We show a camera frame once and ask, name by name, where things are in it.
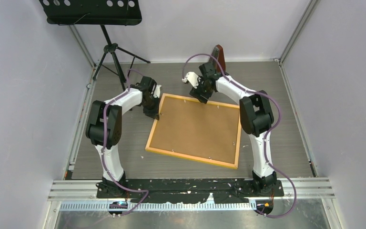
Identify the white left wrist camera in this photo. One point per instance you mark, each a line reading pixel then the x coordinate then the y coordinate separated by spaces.
pixel 157 91

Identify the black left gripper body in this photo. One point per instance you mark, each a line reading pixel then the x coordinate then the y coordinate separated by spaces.
pixel 153 102

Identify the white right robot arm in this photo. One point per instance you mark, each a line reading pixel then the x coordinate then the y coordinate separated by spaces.
pixel 256 118

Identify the brown backing board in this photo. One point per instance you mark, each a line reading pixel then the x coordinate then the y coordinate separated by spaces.
pixel 195 129

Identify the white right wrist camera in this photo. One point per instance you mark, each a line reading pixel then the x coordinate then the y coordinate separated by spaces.
pixel 192 78

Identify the brown metronome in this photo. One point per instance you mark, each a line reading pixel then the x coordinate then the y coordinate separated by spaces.
pixel 218 54

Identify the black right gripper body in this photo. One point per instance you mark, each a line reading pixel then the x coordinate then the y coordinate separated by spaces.
pixel 202 87

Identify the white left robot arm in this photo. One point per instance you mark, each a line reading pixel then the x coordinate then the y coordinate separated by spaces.
pixel 104 129

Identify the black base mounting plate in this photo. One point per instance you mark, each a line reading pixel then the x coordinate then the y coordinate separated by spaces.
pixel 187 191

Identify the black music stand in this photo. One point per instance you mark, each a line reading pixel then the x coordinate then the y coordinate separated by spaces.
pixel 97 12

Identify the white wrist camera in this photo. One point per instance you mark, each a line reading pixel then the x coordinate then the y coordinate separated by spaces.
pixel 192 78
pixel 157 91

